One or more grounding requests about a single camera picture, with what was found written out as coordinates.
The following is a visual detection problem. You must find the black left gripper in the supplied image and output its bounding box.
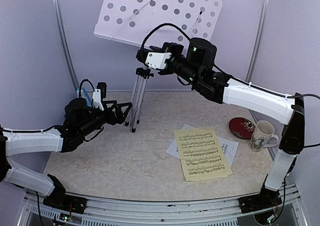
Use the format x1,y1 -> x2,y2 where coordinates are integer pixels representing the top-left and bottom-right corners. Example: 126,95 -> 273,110
78,100 -> 132,137

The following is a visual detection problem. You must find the white perforated music stand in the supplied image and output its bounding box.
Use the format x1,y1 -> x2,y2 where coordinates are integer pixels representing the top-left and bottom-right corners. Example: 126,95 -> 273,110
93,0 -> 224,133

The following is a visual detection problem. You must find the yellow sheet music page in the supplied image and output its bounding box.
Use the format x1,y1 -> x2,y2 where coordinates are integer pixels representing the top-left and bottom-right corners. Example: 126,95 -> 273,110
174,127 -> 233,181

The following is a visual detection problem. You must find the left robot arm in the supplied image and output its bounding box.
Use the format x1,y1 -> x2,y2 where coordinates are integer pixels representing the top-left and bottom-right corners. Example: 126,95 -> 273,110
0,98 -> 132,208

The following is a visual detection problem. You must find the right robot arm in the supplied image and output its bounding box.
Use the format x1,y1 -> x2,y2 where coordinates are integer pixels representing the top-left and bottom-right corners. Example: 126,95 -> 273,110
136,38 -> 305,212

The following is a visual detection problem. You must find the blue and white box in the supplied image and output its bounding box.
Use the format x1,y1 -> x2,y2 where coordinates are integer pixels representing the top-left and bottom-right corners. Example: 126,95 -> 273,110
76,88 -> 93,107

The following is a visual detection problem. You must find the red floral saucer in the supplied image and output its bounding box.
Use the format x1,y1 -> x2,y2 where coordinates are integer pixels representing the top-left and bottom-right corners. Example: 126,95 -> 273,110
228,117 -> 255,140

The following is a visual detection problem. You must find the white patterned mug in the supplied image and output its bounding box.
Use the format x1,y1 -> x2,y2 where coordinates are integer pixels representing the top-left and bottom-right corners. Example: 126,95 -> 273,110
248,120 -> 280,152

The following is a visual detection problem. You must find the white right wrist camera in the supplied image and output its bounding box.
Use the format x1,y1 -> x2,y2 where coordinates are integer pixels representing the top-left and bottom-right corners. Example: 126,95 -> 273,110
145,52 -> 172,70

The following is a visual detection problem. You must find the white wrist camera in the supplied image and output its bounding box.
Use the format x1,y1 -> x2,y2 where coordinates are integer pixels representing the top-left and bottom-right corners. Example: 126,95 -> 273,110
145,52 -> 172,70
92,82 -> 107,111

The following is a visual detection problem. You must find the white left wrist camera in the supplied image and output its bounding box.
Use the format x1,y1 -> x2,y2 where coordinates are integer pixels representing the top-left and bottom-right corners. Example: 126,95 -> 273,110
92,82 -> 107,111

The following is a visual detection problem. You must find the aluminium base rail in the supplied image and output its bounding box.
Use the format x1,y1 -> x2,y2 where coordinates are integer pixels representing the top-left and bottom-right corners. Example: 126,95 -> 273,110
17,183 -> 308,226

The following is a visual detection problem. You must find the right aluminium frame post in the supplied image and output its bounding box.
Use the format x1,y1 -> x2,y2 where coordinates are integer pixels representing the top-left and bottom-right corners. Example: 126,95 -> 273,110
245,0 -> 270,82

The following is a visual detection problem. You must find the aluminium frame post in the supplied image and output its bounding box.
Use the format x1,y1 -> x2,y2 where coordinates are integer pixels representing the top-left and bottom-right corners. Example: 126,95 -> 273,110
52,0 -> 79,92
245,0 -> 270,82

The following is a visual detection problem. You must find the left aluminium frame post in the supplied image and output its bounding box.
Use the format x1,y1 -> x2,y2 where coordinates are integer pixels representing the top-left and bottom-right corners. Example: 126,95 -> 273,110
52,0 -> 79,92

